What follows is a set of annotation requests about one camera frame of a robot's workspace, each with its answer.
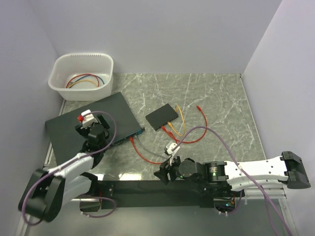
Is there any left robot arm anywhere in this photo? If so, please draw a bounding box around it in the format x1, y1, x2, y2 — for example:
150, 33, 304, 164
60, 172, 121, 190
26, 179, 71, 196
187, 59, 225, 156
18, 110, 115, 226

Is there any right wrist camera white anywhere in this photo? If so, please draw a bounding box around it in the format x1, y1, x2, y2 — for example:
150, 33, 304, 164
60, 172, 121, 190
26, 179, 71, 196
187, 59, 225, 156
164, 141, 180, 166

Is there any small black switch box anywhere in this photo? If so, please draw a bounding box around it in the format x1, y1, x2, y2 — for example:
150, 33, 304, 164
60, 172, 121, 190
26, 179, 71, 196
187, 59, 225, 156
145, 103, 179, 131

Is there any aluminium rail right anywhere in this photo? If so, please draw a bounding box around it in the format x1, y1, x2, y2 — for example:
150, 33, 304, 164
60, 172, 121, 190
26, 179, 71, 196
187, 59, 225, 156
244, 185, 286, 200

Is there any blue cable in tub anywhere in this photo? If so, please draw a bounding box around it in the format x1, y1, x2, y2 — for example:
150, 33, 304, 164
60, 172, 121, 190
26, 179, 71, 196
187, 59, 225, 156
70, 74, 103, 86

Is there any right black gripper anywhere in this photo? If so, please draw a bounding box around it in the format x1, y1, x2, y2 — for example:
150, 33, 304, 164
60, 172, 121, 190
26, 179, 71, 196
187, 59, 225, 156
154, 151, 186, 184

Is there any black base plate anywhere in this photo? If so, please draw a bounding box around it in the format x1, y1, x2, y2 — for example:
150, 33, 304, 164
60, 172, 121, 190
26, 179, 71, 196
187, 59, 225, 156
86, 180, 245, 208

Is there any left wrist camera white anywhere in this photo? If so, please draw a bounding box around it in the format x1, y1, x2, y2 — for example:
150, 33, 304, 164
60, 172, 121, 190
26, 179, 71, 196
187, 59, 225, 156
77, 110, 98, 128

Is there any large black network switch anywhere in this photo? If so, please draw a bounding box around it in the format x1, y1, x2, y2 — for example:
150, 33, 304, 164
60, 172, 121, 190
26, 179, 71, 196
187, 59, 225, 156
45, 92, 145, 165

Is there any white plastic tub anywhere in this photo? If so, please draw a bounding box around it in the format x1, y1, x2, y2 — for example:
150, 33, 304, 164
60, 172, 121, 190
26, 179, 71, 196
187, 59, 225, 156
48, 53, 114, 101

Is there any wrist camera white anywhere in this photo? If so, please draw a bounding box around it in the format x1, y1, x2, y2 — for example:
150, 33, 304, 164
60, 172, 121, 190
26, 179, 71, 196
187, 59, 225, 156
77, 110, 98, 128
164, 141, 180, 166

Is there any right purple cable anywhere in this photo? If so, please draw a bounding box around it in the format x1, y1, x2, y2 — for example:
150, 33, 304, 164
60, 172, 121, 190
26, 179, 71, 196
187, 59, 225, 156
172, 126, 295, 236

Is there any yellow patch cable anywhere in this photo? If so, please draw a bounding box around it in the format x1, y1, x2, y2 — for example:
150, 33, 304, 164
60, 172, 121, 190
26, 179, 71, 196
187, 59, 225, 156
168, 104, 187, 138

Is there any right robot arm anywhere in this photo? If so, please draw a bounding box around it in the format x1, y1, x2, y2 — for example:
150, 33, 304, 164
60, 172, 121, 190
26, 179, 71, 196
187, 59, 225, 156
154, 151, 311, 198

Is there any yellow cable in tub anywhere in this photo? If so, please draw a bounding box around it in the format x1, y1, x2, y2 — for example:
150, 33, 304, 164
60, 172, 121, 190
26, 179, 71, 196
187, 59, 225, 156
65, 80, 99, 89

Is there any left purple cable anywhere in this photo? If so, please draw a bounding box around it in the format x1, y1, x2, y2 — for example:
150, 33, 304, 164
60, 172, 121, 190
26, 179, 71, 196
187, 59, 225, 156
21, 111, 118, 226

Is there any red cable in tub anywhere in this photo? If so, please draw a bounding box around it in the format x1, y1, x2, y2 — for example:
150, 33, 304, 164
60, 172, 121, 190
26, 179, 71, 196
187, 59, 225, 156
66, 73, 101, 87

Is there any red patch cable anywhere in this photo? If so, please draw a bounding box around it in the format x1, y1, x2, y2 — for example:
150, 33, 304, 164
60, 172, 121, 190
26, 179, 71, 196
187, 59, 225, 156
161, 105, 209, 144
129, 137, 179, 165

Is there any purple cable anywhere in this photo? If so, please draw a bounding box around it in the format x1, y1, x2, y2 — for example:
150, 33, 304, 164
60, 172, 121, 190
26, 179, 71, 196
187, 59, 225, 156
172, 126, 295, 236
21, 111, 118, 226

